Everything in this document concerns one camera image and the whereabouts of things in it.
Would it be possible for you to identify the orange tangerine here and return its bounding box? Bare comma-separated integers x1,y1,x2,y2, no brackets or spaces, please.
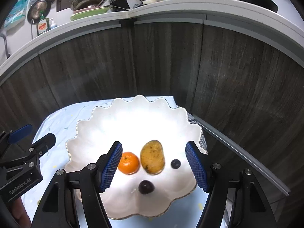
118,152,140,175

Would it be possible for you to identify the dark blueberry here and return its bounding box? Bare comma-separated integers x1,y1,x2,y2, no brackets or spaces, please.
171,159,181,169

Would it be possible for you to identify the yellow mango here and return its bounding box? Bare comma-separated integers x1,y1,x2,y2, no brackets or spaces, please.
140,140,165,175

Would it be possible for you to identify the dark purple plum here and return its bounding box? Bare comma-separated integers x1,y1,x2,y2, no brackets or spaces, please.
138,180,155,195

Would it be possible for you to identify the chrome kitchen faucet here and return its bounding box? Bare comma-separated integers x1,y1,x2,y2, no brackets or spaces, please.
0,33,10,58

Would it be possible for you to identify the left hand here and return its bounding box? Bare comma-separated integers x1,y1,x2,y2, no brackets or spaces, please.
11,198,31,228

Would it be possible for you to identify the grey checkered towel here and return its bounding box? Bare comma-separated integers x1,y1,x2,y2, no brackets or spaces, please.
187,113,208,154

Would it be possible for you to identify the light blue patterned cloth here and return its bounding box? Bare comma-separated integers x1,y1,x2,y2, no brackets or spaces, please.
22,99,208,227

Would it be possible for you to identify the white scalloped ceramic bowl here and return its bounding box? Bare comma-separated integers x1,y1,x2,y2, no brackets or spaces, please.
65,95,196,220

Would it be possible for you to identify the green dish soap bottle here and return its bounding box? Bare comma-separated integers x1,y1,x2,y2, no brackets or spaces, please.
37,10,50,36

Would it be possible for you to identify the small white pump bottle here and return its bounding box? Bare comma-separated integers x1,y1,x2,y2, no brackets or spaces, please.
50,18,57,29

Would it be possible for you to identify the blue white package bag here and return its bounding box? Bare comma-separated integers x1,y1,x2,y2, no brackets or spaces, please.
4,0,28,30

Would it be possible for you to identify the hanging steel frying pan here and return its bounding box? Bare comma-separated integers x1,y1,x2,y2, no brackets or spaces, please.
27,0,51,24

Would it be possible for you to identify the green basin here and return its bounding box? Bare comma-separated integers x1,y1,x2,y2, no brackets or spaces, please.
70,6,110,21

